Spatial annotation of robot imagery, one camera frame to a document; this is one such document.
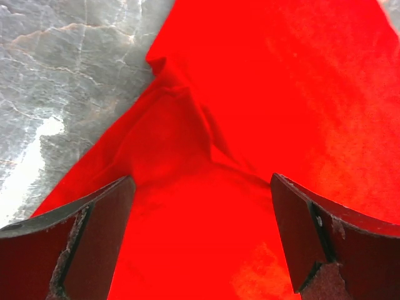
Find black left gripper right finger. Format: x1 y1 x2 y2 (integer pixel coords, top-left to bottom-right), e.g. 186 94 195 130
271 174 399 299

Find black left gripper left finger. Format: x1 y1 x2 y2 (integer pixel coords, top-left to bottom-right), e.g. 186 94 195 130
1 176 135 300

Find red t shirt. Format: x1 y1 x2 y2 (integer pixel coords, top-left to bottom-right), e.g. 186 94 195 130
37 1 399 299

